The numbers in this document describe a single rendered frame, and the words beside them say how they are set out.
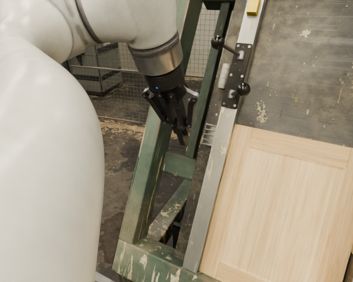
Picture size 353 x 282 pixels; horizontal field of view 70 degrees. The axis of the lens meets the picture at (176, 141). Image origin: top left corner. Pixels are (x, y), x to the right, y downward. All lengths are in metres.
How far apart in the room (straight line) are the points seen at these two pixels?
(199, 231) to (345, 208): 0.41
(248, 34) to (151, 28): 0.50
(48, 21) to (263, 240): 0.74
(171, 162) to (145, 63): 0.55
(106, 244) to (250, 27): 1.80
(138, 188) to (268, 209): 0.43
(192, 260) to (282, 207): 0.32
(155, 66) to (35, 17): 0.18
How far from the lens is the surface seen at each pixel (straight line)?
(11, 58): 0.19
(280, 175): 0.80
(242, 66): 0.82
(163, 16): 0.41
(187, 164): 0.91
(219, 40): 0.75
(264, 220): 0.83
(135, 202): 0.92
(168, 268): 0.92
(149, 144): 0.88
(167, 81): 0.47
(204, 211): 0.83
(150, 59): 0.44
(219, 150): 0.80
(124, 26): 0.41
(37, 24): 0.39
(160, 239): 1.12
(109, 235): 2.21
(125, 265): 1.00
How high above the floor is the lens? 1.66
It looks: 30 degrees down
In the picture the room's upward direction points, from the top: straight up
